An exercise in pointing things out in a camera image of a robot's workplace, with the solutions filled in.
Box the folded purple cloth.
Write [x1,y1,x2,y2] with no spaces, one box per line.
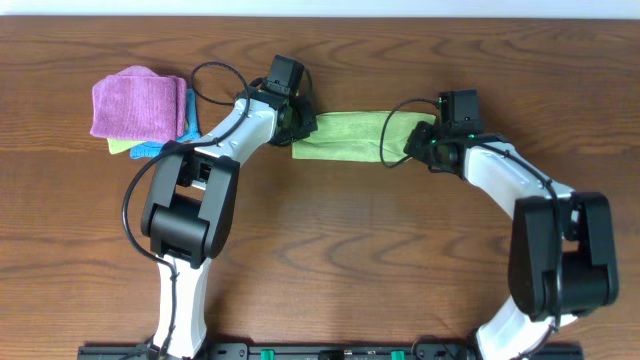
[90,65,187,143]

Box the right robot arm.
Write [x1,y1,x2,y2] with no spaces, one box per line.
[404,121,619,359]

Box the right black cable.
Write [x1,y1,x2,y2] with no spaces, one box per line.
[378,97,564,360]

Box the light green cloth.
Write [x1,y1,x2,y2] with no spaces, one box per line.
[292,111,436,163]

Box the folded blue cloth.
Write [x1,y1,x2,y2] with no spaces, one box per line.
[129,88,201,159]

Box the left black cable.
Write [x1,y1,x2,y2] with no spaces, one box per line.
[121,60,314,360]

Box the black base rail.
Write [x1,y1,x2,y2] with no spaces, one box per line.
[77,342,585,360]

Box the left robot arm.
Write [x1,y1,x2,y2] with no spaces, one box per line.
[141,88,317,359]

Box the folded pale green cloth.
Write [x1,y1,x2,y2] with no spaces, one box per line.
[107,138,143,155]

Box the black cable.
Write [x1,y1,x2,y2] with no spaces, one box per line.
[378,97,564,360]
[121,60,314,360]

